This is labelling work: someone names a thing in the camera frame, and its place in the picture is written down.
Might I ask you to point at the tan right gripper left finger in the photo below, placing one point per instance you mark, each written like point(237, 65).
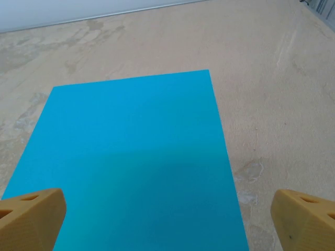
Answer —
point(26, 225)

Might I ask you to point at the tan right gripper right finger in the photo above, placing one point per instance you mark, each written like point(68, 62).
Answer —
point(301, 225)

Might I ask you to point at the blue square paper sheet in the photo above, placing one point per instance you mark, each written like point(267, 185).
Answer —
point(131, 143)

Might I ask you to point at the long aluminium table edge rail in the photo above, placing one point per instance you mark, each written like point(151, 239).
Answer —
point(78, 20)

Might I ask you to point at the aluminium table side rail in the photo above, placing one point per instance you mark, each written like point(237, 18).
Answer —
point(318, 11)

